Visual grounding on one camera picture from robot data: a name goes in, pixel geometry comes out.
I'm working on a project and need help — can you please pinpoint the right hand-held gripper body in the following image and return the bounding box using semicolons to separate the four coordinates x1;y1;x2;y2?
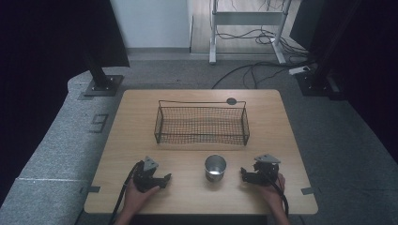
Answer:
253;153;282;188

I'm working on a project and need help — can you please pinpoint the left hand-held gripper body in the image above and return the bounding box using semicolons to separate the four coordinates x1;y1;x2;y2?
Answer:
132;156;161;193

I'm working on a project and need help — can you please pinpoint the shiny metal cup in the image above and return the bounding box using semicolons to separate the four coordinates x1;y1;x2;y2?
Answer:
204;154;227;184

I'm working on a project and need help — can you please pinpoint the black wire mesh basket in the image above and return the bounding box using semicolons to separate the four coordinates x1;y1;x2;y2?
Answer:
153;99;251;146

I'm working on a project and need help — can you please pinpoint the person's left hand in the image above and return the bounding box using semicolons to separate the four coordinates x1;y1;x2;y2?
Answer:
123;180;161;216

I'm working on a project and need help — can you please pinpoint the person's right hand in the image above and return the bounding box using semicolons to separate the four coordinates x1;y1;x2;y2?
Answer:
256;172;286;206

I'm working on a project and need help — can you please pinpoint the dark floor tape marking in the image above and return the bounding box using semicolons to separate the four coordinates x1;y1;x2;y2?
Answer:
89;113;110;134

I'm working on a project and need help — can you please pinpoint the white power strip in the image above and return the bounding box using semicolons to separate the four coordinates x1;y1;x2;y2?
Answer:
287;65;312;76

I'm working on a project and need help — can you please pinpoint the black curtain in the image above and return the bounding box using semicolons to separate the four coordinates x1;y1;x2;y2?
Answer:
0;0;130;207
289;0;398;163

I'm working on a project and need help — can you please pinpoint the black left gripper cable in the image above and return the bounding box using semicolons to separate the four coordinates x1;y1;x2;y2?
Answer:
107;161;140;225

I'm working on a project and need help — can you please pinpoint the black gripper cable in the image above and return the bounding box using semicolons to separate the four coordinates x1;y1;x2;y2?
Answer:
265;173;290;218
107;161;140;225

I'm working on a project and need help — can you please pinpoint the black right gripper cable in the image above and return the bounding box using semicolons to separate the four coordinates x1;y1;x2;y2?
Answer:
265;173;290;218

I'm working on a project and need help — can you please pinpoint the black stand with base plate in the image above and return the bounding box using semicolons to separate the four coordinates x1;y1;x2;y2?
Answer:
295;0;364;101
82;46;125;98

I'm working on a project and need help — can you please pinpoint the long black floor cable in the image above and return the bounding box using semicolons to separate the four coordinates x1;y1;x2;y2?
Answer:
211;59;317;90

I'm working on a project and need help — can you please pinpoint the tangle of black floor cables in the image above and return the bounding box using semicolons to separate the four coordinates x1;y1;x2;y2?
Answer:
215;0;311;59

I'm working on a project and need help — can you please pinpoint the white metal desk frame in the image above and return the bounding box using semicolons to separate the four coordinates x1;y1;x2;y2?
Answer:
208;0;293;66

